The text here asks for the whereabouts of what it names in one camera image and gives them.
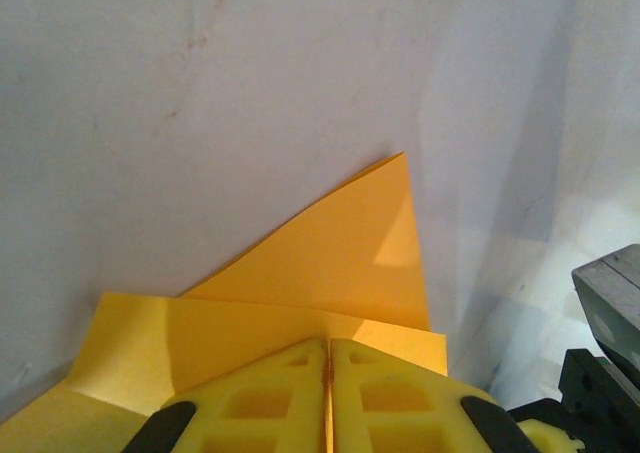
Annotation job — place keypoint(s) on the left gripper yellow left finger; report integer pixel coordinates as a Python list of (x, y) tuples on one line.
[(250, 403)]

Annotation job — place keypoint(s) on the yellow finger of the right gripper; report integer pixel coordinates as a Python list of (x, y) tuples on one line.
[(547, 435)]

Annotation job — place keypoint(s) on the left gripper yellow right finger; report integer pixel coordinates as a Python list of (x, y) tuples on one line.
[(400, 403)]

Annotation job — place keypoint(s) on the orange square paper sheet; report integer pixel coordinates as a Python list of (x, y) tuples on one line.
[(325, 273)]

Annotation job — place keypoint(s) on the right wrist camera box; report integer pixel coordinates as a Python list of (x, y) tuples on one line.
[(610, 303)]

